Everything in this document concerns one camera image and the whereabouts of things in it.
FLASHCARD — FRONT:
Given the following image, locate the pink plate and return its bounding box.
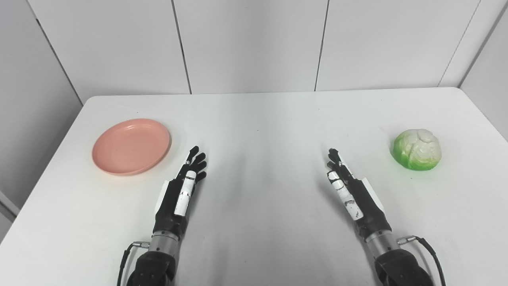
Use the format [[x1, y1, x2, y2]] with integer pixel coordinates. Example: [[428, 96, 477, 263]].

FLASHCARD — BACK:
[[92, 118, 171, 176]]

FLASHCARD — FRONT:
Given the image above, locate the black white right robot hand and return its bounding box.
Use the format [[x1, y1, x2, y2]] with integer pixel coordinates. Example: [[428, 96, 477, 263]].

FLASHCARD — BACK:
[[327, 148, 393, 241]]

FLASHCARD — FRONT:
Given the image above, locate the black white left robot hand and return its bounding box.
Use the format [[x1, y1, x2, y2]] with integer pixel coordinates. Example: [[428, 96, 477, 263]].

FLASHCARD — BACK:
[[153, 146, 208, 239]]

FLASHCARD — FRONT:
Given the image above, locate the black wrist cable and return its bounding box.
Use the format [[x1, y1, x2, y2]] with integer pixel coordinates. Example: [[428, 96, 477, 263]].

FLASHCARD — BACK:
[[397, 236, 447, 286], [117, 241, 150, 286]]

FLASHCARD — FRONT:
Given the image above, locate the green white cabbage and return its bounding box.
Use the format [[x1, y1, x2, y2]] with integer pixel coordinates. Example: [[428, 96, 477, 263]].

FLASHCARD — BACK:
[[391, 129, 443, 172]]

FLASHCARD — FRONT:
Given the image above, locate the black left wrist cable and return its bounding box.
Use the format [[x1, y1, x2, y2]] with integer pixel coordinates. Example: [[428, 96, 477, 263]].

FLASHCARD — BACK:
[[117, 241, 150, 286]]

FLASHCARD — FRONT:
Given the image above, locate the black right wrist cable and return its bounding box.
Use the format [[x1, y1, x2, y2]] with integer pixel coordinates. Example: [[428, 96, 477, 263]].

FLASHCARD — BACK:
[[397, 236, 447, 286]]

